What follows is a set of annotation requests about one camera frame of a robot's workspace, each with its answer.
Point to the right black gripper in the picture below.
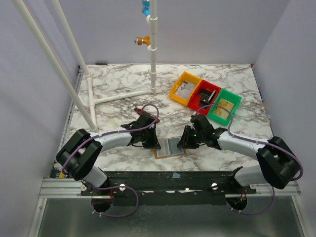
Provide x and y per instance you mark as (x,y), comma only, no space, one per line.
(186,138)

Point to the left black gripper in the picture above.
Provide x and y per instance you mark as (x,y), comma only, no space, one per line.
(151,137)

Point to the mustard yellow card holder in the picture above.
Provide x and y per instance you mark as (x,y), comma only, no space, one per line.
(168,148)

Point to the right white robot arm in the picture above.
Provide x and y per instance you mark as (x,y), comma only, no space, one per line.
(277,164)

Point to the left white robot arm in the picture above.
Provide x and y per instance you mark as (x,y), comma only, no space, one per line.
(80,153)

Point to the gold cards in green bin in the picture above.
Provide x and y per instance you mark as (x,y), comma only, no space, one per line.
(224,109)

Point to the cards in yellow bin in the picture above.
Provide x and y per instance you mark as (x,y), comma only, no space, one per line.
(185,89)

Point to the red black utility knife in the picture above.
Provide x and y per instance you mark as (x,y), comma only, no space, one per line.
(144,116)

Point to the red plastic bin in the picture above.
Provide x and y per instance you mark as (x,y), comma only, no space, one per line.
(193,102)

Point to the black items in red bin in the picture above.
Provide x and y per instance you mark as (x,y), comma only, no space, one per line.
(206,97)

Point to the green plastic bin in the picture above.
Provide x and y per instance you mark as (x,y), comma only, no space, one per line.
(235,99)

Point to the yellow plastic bin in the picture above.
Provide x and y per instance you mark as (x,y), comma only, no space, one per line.
(185,76)

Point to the black mounting rail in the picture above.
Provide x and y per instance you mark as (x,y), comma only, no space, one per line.
(153,188)

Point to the white PVC pipe frame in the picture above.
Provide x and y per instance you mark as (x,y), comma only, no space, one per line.
(90,117)

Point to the orange camera on pole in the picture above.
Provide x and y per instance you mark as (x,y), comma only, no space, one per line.
(140,41)

